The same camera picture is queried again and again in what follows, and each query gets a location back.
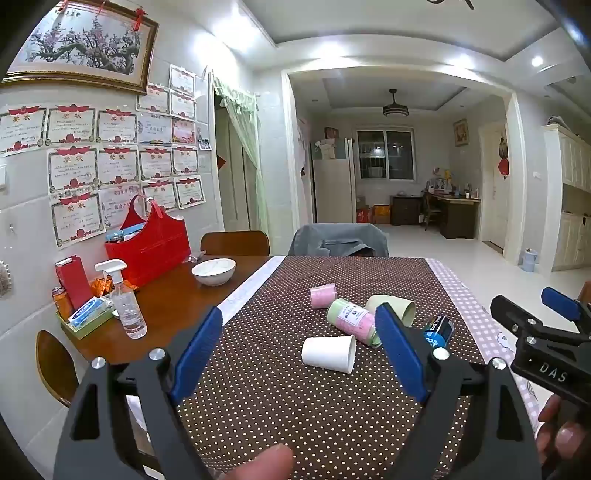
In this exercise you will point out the white refrigerator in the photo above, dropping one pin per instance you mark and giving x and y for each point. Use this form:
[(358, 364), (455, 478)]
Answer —
[(332, 189)]

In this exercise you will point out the blue and white box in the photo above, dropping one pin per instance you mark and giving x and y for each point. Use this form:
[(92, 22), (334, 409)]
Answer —
[(90, 310)]

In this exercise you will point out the small framed wall picture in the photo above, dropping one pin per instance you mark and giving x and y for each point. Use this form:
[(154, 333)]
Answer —
[(460, 133)]

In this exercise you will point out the dark wooden chair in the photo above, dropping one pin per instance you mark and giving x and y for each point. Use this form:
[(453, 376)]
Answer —
[(431, 213)]

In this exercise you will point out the green and pink paper cup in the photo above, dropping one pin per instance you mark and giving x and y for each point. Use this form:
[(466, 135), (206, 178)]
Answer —
[(353, 321)]

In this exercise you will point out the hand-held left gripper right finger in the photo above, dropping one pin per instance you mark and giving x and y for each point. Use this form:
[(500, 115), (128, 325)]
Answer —
[(400, 355)]

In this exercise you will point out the blue plastic bin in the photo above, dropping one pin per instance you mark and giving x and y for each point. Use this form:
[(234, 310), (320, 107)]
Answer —
[(529, 261)]

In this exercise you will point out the dark wooden cabinet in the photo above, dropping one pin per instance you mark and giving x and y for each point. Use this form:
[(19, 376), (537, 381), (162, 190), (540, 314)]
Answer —
[(406, 210)]

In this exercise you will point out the grey jacket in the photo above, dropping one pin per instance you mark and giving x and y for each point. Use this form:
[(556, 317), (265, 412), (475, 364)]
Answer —
[(323, 233)]

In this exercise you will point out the green plastic tray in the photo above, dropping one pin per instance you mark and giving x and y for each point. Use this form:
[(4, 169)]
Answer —
[(94, 325)]

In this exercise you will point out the group of award certificates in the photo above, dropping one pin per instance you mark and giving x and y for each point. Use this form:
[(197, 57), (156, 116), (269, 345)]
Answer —
[(115, 161)]

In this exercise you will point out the black ceiling lamp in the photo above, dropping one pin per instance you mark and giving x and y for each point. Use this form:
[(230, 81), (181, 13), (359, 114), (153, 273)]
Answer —
[(394, 110)]

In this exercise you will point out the red cardboard box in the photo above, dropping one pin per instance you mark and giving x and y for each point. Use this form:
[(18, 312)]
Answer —
[(364, 216)]

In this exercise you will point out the white paper cup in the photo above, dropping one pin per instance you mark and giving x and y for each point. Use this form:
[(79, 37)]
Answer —
[(328, 353)]

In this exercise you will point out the white light switch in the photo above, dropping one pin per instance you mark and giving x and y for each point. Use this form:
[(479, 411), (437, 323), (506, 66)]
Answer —
[(2, 177)]

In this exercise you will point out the framed blossom painting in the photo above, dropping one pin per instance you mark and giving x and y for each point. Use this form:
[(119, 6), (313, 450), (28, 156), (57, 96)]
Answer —
[(85, 46)]

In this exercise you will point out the brown dotted tablecloth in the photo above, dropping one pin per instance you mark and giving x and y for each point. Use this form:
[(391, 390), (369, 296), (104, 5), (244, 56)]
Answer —
[(286, 401)]

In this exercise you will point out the person's left hand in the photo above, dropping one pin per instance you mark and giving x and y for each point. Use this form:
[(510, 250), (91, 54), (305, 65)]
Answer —
[(258, 464)]

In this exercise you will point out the red door decoration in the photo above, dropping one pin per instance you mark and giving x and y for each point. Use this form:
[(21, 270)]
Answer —
[(503, 159)]

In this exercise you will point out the red felt bag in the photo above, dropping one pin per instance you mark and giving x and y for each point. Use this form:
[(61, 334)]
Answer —
[(152, 249)]

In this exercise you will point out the clear spray bottle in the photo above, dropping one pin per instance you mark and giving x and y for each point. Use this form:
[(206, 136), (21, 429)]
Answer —
[(127, 309)]

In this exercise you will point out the white door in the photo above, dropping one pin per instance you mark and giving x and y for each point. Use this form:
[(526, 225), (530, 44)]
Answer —
[(493, 212)]

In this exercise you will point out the barred window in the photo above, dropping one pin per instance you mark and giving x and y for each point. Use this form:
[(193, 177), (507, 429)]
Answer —
[(385, 154)]

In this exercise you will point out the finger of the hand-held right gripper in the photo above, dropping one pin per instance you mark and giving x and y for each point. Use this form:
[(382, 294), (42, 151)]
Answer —
[(513, 314), (561, 297)]

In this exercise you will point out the orange cardboard box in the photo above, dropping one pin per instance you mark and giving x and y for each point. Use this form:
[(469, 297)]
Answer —
[(382, 214)]

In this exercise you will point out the red knot ornament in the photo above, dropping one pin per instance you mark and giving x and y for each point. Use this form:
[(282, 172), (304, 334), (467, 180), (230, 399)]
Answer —
[(138, 18)]

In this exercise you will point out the person's right hand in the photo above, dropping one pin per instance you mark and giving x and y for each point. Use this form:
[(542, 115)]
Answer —
[(570, 438)]

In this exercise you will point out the white plastic bag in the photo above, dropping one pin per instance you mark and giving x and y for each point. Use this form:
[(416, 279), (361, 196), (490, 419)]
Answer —
[(325, 148)]

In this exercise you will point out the blue packet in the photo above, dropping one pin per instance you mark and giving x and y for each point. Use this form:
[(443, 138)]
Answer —
[(124, 233)]

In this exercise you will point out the white ceramic bowl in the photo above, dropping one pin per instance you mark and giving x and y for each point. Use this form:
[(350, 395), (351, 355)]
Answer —
[(214, 272)]

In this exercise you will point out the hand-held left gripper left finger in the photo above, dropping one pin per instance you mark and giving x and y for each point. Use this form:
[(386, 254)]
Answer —
[(199, 353)]

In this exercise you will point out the clear plastic wrapper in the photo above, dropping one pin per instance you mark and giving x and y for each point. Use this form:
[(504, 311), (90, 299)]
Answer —
[(195, 257)]

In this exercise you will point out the red paper box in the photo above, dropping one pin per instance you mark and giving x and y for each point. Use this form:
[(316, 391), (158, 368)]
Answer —
[(74, 281)]

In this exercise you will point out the green curtain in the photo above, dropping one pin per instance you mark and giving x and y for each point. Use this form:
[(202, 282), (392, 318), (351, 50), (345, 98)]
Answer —
[(244, 120)]

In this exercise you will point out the dark wooden desk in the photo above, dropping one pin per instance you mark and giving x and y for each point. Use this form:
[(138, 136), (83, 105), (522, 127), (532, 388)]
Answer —
[(457, 217)]

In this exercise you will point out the pale green paper cup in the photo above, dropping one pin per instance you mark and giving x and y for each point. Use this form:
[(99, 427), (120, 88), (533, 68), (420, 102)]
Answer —
[(400, 309)]

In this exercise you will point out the orange can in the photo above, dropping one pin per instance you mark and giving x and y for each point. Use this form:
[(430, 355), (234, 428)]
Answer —
[(60, 302)]

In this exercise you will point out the grey spiky object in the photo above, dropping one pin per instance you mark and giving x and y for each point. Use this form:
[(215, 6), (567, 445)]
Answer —
[(3, 277)]

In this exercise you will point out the orange snack packet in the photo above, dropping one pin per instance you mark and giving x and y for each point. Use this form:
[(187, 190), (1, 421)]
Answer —
[(100, 286)]

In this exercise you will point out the white wall cabinets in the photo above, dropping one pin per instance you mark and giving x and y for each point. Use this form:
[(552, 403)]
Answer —
[(572, 157)]

